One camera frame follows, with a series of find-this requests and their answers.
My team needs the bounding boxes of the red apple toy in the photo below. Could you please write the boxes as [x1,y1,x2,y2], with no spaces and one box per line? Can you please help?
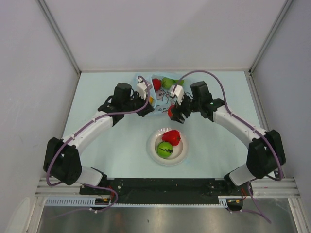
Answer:
[152,78,162,91]

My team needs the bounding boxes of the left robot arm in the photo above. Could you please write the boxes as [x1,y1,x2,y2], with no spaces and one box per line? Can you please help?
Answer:
[43,81,154,194]

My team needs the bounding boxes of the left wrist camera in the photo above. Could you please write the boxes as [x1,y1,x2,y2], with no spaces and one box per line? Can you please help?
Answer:
[136,81,153,100]

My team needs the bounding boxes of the white paper plate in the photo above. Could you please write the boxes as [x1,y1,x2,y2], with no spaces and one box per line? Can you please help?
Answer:
[146,128,189,166]

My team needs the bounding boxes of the aluminium rail frame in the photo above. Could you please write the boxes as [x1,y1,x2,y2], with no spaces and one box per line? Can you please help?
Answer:
[35,178,300,198]

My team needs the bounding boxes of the red bell pepper toy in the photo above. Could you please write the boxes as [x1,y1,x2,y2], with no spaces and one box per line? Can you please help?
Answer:
[161,130,181,146]

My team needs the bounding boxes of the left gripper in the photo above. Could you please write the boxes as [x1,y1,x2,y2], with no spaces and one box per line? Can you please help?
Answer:
[122,91,154,117]

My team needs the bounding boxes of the white cable duct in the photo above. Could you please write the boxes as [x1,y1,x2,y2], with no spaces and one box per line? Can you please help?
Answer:
[45,197,228,208]

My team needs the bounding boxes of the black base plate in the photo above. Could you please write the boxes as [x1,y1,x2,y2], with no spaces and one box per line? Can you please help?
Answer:
[79,177,254,204]

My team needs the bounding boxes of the green watermelon toy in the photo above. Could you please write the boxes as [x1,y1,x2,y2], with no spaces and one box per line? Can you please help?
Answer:
[156,141,173,159]

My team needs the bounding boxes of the light blue plastic bag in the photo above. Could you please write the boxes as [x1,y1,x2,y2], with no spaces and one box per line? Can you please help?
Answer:
[132,72,189,115]

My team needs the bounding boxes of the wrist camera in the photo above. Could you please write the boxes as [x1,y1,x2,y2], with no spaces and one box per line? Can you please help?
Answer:
[169,84,185,105]
[136,81,153,100]

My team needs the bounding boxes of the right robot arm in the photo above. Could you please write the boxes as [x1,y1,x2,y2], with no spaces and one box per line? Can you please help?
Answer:
[168,81,286,195]

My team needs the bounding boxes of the orange red tomato toy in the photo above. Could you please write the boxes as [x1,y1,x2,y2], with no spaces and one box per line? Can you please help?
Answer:
[168,105,174,119]

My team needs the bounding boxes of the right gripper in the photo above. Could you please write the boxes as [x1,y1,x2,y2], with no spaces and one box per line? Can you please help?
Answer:
[170,93,201,124]

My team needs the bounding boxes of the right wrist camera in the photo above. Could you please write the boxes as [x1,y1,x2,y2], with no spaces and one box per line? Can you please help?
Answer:
[169,84,185,105]

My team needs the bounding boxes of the green custard apple toy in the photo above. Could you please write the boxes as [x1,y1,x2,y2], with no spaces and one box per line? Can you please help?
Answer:
[161,77,185,90]

